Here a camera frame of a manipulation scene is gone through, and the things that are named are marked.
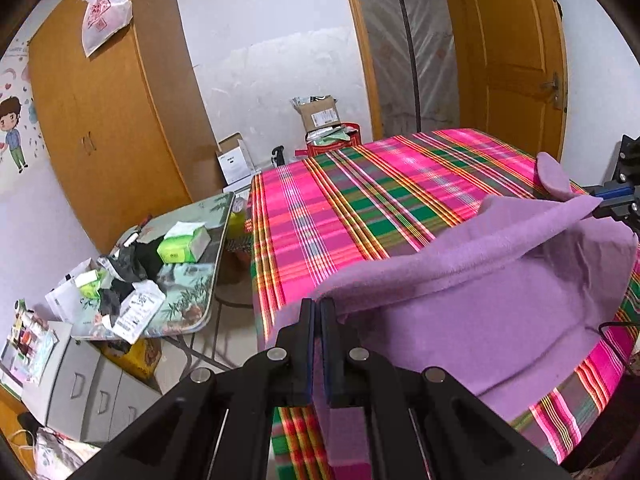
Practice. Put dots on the black handheld device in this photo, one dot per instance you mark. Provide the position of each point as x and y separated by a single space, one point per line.
278 156

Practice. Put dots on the cartoon wall sticker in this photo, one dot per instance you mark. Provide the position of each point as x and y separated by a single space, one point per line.
12 125

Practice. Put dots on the white plastic bag red print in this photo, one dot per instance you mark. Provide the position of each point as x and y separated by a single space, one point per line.
102 20

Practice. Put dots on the white box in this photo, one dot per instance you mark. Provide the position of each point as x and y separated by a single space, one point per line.
235 162

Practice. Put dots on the cosmetics rack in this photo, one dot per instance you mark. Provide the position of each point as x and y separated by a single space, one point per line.
30 345

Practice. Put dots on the green tissue pack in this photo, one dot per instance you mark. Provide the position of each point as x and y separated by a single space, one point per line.
180 250

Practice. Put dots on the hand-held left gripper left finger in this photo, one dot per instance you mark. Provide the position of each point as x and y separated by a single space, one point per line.
310 350

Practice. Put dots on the white labelled parcel bag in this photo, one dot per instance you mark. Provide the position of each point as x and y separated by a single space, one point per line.
135 310

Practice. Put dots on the wooden wardrobe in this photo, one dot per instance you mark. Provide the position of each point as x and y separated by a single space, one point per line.
115 125

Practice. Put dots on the pink green plaid blanket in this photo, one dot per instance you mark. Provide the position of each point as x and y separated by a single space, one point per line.
350 200

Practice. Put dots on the yellow bag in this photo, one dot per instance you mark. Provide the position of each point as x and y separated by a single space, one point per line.
140 357

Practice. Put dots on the brown cardboard box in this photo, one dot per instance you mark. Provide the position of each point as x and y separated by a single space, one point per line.
320 115

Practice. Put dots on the grey drawer cabinet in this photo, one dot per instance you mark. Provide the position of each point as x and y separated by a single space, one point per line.
95 390

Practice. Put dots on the purple fleece garment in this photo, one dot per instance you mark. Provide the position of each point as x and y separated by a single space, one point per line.
475 300

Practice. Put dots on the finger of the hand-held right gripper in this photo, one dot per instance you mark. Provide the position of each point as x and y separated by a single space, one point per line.
617 210
615 192

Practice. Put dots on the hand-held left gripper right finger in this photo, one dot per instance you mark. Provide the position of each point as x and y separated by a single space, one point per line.
326 355

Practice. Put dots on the small green pack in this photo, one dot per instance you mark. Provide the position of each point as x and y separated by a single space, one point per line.
90 287

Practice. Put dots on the wooden door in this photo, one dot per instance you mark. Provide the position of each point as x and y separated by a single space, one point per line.
500 35

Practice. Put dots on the clear plastic door curtain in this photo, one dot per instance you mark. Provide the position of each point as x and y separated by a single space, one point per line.
430 60

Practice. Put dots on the black plastic bag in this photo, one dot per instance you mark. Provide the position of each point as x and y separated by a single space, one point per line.
142 260

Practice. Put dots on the folding table with floral top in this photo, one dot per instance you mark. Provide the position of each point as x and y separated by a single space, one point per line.
200 290

